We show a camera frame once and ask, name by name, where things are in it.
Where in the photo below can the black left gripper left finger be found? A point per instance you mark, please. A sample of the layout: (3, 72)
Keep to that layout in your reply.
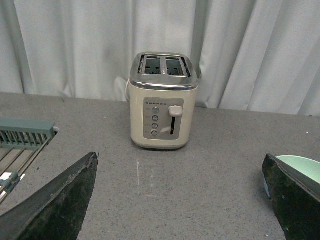
(57, 210)

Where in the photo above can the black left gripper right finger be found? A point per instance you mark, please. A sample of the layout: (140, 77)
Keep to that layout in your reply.
(295, 199)

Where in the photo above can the green bowl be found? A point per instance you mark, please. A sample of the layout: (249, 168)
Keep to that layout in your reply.
(306, 166)

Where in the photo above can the light blue bowl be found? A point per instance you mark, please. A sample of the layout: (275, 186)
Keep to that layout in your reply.
(266, 188)

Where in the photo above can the green dish rack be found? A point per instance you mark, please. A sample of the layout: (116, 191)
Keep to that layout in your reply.
(21, 141)

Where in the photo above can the white curtain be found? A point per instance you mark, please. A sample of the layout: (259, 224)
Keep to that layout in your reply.
(250, 55)

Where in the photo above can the cream toaster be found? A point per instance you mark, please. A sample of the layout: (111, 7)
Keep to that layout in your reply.
(162, 89)

